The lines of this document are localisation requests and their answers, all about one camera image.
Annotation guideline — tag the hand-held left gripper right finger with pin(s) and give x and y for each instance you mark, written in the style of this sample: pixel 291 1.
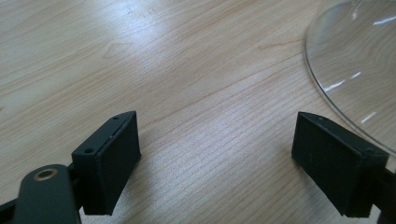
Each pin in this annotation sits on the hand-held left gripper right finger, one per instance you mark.
pixel 336 168

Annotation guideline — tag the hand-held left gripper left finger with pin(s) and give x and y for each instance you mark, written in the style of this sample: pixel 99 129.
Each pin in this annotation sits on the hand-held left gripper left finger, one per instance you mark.
pixel 106 165

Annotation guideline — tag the clear plastic bucket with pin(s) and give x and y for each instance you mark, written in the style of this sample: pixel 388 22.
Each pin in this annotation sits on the clear plastic bucket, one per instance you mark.
pixel 358 53

